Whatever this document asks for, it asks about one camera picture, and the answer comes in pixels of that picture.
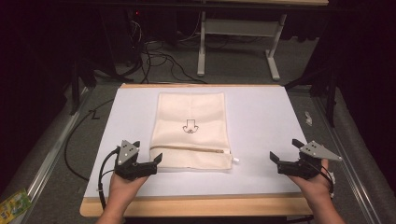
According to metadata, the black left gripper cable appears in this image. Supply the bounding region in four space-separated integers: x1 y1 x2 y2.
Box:
97 147 121 210

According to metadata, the white metal desk frame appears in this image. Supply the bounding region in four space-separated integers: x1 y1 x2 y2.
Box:
196 10 288 82

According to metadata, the tangle of black cables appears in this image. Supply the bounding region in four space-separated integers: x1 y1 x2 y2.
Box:
125 12 208 86

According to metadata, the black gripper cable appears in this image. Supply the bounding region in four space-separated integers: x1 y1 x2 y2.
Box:
311 161 336 200
97 147 121 210

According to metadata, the cream cloth zipper bag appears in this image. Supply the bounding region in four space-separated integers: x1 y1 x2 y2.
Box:
148 91 241 172

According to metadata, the metal floor rail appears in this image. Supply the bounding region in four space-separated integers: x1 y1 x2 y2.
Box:
17 86 92 224
311 92 385 224

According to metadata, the person's right hand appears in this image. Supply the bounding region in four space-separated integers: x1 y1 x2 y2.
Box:
287 158 334 207

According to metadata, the person's left hand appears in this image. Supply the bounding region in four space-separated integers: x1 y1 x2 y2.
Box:
107 172 149 213

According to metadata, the green printed packet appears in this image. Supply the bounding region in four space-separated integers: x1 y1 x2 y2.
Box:
0 188 34 224

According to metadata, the white table mat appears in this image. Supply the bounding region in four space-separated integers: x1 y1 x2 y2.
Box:
84 85 308 199

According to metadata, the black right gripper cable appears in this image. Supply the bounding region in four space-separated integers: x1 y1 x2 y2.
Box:
311 161 336 200

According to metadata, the black floor cable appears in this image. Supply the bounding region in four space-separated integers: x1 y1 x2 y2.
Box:
64 98 115 183

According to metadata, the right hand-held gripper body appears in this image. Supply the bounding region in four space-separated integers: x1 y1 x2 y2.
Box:
276 140 344 180

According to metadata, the black metal stand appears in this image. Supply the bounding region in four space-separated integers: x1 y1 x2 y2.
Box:
283 66 340 129
68 57 98 117

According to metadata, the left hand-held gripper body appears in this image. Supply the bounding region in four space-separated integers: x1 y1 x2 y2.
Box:
113 139 159 182

